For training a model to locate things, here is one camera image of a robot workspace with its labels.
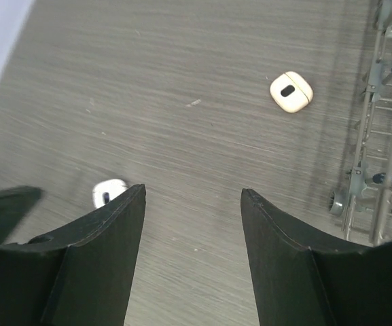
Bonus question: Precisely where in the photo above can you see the beige charging case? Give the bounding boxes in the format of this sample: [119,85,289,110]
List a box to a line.
[269,71,314,113]

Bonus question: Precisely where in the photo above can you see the white charging case gold trim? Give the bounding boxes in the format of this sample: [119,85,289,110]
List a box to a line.
[92,179,128,209]

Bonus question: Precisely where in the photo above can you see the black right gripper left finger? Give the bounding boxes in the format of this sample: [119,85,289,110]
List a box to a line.
[0,184,146,325]

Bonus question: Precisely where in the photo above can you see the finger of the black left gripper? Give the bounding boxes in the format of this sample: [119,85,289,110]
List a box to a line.
[0,185,41,245]

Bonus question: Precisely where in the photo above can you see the grey wire dish rack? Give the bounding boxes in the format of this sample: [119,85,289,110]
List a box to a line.
[328,1,392,246]

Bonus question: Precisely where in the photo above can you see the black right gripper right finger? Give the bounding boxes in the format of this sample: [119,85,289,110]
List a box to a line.
[240,189,392,326]

